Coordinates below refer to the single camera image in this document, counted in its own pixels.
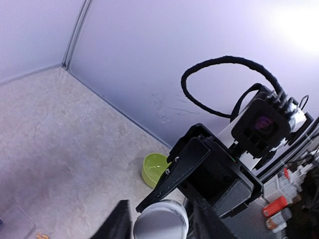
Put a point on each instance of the clear plastic pill organizer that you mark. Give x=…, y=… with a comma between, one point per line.
x=15, y=223

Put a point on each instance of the grey background bottle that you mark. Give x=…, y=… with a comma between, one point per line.
x=278, y=218

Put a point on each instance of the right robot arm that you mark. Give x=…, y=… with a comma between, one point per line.
x=302, y=125

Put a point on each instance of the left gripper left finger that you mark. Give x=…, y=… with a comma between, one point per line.
x=118, y=224

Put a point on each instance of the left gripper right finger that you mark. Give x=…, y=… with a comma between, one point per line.
x=206, y=224

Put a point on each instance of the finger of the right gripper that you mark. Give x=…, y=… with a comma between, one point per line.
x=190, y=158

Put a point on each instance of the right aluminium frame post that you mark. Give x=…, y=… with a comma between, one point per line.
x=75, y=34

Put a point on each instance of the white pill bottle with cap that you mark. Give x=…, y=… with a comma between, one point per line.
x=166, y=219

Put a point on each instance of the green plastic bowl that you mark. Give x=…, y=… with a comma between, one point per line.
x=154, y=165

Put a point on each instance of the orange cap background bottle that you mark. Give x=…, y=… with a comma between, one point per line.
x=275, y=206

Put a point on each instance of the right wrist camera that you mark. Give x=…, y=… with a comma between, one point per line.
x=260, y=129

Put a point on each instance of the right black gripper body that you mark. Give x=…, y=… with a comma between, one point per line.
x=222, y=180

